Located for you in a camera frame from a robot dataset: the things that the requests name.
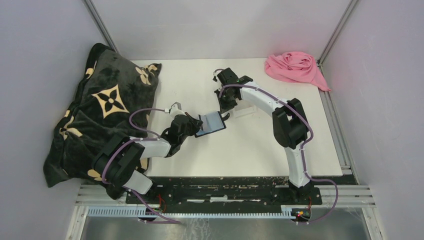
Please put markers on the aluminium frame rail left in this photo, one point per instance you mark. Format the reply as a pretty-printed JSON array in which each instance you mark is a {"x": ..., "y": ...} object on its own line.
[{"x": 94, "y": 13}]

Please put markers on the pink crumpled cloth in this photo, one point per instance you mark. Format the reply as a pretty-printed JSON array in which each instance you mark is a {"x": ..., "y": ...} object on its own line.
[{"x": 295, "y": 67}]

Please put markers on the black leather card holder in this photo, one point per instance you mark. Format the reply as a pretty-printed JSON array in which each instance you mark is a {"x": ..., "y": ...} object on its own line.
[{"x": 211, "y": 123}]

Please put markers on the black floral pillow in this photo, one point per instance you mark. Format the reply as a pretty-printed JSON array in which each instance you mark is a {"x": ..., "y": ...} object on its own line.
[{"x": 114, "y": 98}]

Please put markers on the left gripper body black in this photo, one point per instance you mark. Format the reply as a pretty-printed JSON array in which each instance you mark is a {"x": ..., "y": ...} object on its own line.
[{"x": 192, "y": 128}]

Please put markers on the aluminium frame rail right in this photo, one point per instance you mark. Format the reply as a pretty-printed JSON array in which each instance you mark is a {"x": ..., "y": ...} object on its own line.
[{"x": 352, "y": 5}]

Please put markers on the white plastic bin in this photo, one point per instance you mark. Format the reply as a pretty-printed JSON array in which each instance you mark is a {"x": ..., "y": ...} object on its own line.
[{"x": 242, "y": 109}]

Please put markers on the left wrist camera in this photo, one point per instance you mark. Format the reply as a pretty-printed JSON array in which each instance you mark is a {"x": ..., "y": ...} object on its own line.
[{"x": 175, "y": 109}]

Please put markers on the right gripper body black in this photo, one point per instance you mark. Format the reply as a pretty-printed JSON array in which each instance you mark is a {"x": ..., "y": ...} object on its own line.
[{"x": 226, "y": 103}]

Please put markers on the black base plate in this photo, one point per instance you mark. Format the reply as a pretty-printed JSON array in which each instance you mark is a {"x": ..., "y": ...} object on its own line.
[{"x": 226, "y": 195}]

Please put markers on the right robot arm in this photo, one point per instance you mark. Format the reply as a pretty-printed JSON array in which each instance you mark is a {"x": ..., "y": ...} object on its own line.
[{"x": 290, "y": 127}]

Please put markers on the aluminium frame rail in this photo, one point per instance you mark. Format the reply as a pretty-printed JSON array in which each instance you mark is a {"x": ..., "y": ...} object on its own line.
[
  {"x": 352, "y": 5},
  {"x": 94, "y": 13}
]

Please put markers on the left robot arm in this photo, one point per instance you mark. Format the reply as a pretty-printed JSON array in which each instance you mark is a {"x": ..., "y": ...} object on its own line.
[{"x": 117, "y": 160}]

